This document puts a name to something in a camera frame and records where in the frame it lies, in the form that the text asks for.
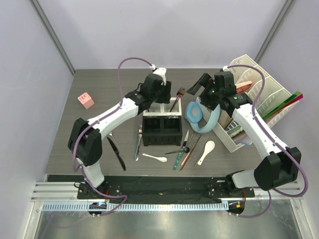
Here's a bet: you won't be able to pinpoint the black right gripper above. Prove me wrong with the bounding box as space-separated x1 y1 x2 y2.
187 73 223 111

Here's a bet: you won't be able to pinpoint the black knife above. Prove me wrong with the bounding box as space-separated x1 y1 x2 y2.
107 137 126 171

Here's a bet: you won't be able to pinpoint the rose gold fork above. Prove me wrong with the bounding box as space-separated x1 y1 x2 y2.
176 88 186 98

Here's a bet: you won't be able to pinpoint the teal chopstick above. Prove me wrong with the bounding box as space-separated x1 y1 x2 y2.
134 135 141 161

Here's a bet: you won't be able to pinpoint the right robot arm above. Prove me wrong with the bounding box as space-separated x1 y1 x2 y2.
187 71 301 197

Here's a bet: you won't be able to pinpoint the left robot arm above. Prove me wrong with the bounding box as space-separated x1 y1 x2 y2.
68 68 171 199

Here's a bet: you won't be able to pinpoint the light blue headphones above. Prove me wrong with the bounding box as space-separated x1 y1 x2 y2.
184 102 220 134

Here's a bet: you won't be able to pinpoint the white slotted utensil caddy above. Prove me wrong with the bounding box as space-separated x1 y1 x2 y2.
143 97 182 117

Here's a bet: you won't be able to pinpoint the black slotted utensil caddy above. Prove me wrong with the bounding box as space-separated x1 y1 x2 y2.
142 116 183 146

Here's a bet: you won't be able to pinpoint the red book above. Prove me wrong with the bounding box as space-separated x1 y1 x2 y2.
236 81 252 94

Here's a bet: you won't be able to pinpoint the dark brown chopstick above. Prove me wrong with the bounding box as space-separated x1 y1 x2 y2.
179 135 202 172

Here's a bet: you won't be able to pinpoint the large white ceramic spoon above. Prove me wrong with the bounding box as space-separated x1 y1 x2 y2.
203 140 215 160

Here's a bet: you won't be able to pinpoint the rose gold chopstick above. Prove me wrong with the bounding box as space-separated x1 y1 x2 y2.
181 135 202 167

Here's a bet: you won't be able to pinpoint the silver spoon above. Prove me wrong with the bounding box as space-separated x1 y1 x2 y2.
108 131 121 150

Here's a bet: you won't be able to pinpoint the silver chopstick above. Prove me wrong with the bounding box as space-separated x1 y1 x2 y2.
194 148 205 168

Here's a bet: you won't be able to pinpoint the small black spoon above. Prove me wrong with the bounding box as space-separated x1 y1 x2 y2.
166 147 190 155

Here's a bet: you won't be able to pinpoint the green patterned chopstick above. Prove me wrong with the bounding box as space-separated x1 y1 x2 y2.
173 152 183 170

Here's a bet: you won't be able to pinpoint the pink cube power adapter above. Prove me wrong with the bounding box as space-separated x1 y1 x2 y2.
78 92 94 109

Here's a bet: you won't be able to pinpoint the small white ceramic spoon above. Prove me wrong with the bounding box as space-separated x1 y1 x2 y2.
142 153 167 163

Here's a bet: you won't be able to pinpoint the green and magenta folders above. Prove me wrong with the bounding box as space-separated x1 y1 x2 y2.
262 91 303 120

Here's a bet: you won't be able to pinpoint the black mounting base plate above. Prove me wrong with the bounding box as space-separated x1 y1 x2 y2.
47 175 267 204

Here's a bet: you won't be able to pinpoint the aluminium frame rail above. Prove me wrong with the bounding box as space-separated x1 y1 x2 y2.
31 180 304 212

